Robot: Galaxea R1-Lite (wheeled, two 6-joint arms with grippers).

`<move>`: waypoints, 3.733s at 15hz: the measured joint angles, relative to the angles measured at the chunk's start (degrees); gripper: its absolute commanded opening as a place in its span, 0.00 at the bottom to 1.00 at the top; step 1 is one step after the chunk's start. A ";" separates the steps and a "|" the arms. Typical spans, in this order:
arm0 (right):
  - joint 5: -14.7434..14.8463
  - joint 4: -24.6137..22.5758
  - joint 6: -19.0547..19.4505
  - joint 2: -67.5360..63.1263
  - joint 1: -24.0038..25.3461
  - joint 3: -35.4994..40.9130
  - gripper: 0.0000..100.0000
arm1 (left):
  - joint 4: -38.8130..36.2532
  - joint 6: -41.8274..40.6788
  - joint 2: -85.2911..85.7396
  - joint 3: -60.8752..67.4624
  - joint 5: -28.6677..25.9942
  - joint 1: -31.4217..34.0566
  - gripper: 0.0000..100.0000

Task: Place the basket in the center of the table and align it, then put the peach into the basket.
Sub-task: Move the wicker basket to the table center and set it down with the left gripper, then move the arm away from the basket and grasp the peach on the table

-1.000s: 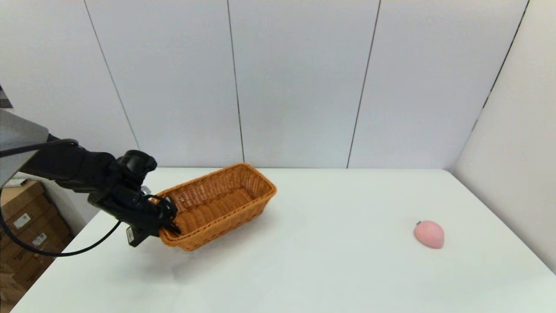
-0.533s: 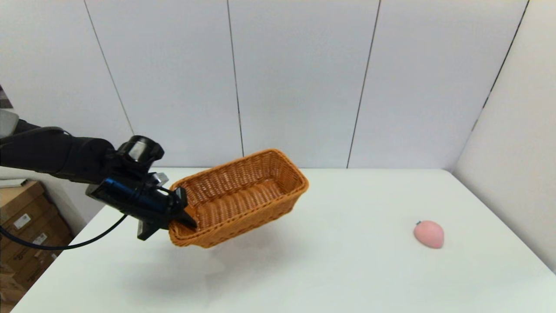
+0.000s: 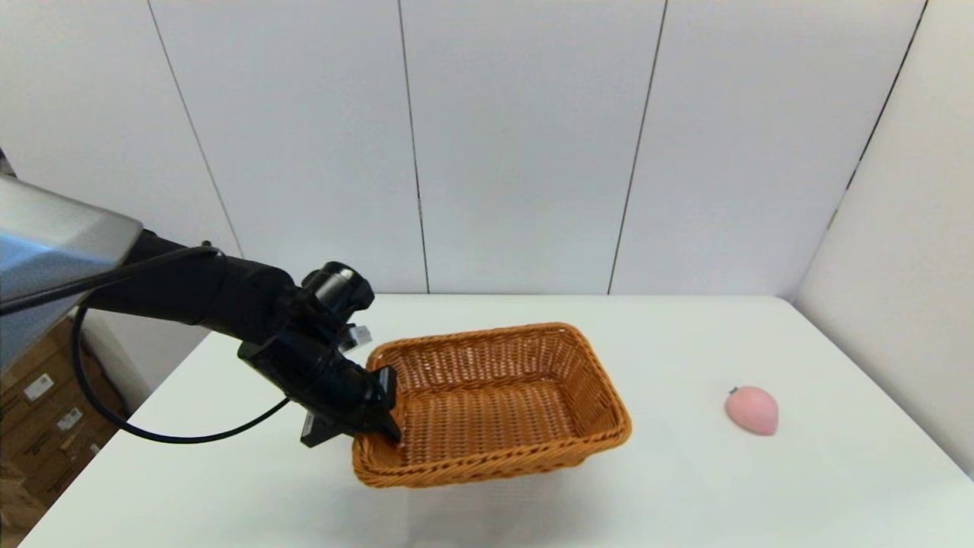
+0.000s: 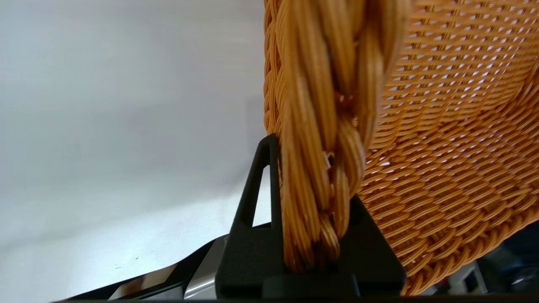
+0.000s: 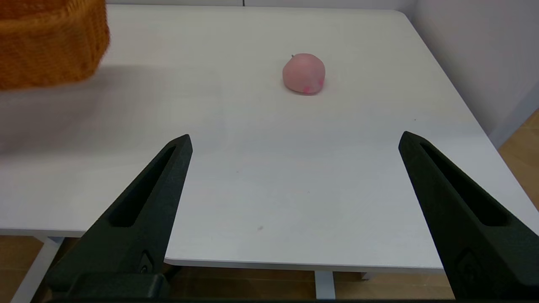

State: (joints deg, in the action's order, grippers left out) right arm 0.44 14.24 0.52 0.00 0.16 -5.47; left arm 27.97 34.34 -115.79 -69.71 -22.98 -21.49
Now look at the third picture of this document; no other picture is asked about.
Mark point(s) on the silver robot shoulder cover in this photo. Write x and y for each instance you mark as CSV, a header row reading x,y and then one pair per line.
x,y
46,236

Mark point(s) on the pink peach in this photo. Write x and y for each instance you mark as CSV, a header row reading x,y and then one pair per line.
x,y
753,411

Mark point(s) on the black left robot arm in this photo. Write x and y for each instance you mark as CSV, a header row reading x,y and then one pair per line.
x,y
190,289

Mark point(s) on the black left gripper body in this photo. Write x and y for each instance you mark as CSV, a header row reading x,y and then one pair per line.
x,y
319,373

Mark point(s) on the crumpled brown cardboard box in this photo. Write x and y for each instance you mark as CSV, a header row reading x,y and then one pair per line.
x,y
15,495

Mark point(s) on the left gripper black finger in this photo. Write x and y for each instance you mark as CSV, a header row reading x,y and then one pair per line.
x,y
388,403
327,432

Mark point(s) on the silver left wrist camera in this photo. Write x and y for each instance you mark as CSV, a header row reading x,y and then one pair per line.
x,y
360,335

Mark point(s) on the orange woven wicker basket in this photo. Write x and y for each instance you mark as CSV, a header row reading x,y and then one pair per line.
x,y
487,426

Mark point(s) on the dark wall panel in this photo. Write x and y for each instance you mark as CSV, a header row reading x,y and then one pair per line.
x,y
4,164

